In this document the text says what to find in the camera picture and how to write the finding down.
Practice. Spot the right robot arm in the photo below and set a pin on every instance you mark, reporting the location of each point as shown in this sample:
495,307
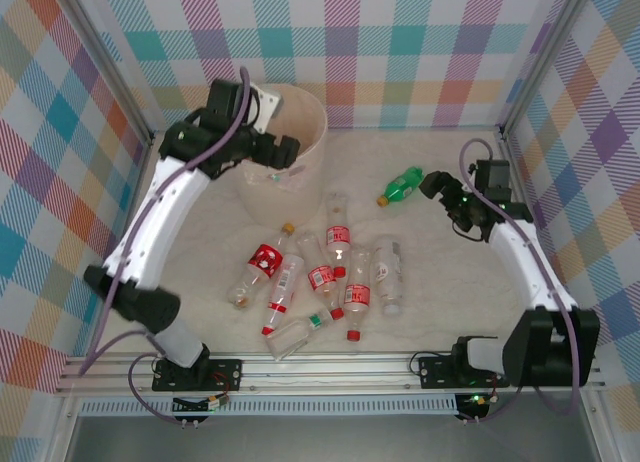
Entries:
525,267

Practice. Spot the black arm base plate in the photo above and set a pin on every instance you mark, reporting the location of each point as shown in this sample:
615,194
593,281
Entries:
435,372
225,374

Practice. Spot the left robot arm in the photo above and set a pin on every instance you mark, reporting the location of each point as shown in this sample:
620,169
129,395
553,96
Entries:
160,217

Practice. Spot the aluminium frame post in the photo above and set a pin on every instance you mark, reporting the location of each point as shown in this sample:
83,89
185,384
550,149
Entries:
114,67
542,57

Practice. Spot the red label bottle yellow cap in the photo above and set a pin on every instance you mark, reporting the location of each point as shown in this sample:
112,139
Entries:
265,259

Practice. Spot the green plastic bottle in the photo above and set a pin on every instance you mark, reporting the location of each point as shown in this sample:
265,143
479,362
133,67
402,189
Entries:
400,184

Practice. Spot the clear bottle red label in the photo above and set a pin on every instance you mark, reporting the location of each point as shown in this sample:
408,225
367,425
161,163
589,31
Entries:
320,277
356,294

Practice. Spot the cream plastic bin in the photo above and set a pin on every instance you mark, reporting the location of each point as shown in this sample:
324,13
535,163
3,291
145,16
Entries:
280,202

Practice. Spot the clear bottle green neck band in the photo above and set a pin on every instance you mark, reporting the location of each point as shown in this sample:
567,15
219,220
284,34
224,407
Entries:
290,337

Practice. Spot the black power connector module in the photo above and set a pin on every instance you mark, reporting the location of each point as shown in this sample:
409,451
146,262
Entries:
475,401
210,404

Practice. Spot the clear plastic bottle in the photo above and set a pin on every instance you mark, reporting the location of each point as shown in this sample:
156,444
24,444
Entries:
338,234

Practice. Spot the aluminium mounting rail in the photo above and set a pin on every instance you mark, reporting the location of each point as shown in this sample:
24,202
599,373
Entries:
325,372

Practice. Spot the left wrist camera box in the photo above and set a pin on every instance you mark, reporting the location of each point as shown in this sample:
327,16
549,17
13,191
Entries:
267,107

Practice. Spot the clear bottle white label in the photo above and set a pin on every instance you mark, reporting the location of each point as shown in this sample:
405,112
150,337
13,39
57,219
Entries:
387,274

